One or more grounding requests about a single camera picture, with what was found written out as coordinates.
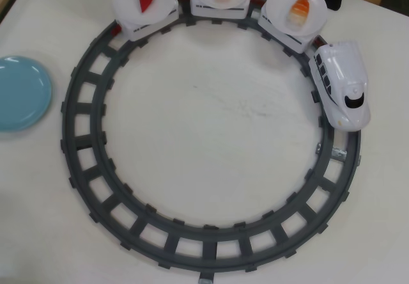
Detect blue round dish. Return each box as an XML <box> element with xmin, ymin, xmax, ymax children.
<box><xmin>0</xmin><ymin>55</ymin><xmax>58</xmax><ymax>134</ymax></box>

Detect grey circular toy train track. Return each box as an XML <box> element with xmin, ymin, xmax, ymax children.
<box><xmin>59</xmin><ymin>0</ymin><xmax>362</xmax><ymax>274</ymax></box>

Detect orange shrimp toy sushi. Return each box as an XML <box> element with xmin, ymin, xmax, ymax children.
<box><xmin>285</xmin><ymin>0</ymin><xmax>317</xmax><ymax>28</ymax></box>

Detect white plate with tuna sushi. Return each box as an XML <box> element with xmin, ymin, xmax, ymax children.
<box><xmin>111</xmin><ymin>0</ymin><xmax>176</xmax><ymax>26</ymax></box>

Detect white plate with shrimp sushi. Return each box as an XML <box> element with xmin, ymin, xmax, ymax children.
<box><xmin>265</xmin><ymin>0</ymin><xmax>328</xmax><ymax>38</ymax></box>

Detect white train car carrying tuna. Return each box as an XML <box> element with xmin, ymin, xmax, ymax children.
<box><xmin>114</xmin><ymin>4</ymin><xmax>180</xmax><ymax>42</ymax></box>

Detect white Shinkansen toy locomotive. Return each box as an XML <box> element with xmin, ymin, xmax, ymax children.
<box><xmin>308</xmin><ymin>40</ymin><xmax>371</xmax><ymax>133</ymax></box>

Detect white train car carrying shrimp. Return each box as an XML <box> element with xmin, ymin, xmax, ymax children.
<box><xmin>258</xmin><ymin>2</ymin><xmax>317</xmax><ymax>54</ymax></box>

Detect white train car carrying egg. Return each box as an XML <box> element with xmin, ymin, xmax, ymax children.
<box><xmin>189</xmin><ymin>0</ymin><xmax>251</xmax><ymax>19</ymax></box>

